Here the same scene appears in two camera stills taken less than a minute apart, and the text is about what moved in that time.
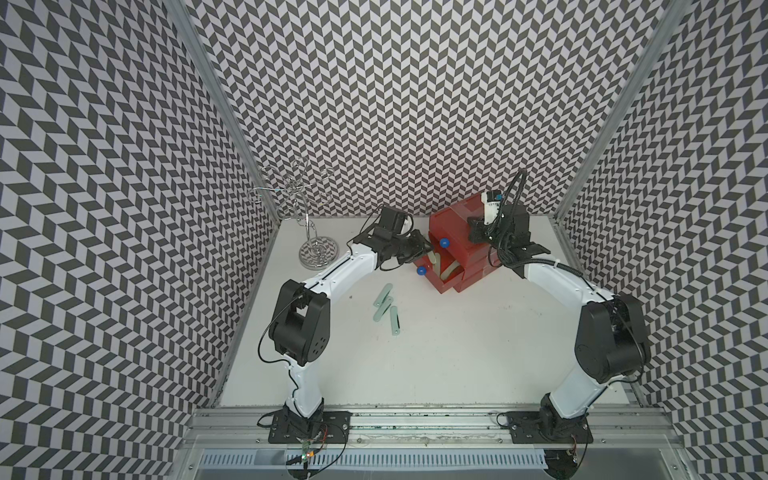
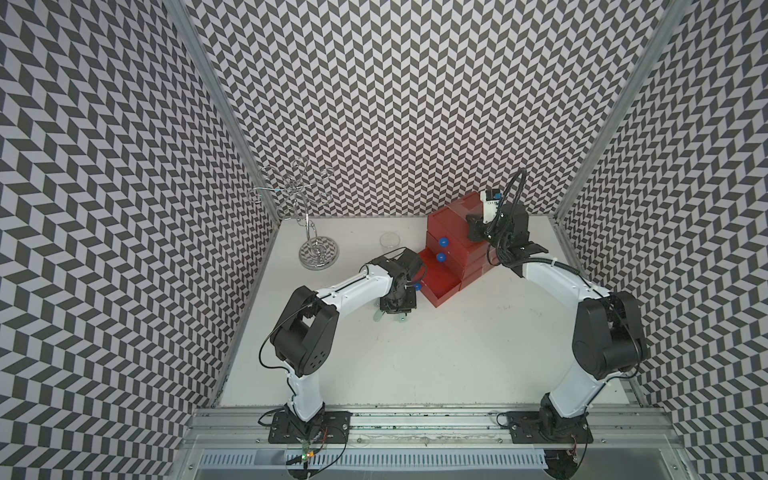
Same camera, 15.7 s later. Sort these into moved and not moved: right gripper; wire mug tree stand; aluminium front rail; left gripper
Moved: left gripper
Not moved: right gripper; aluminium front rail; wire mug tree stand
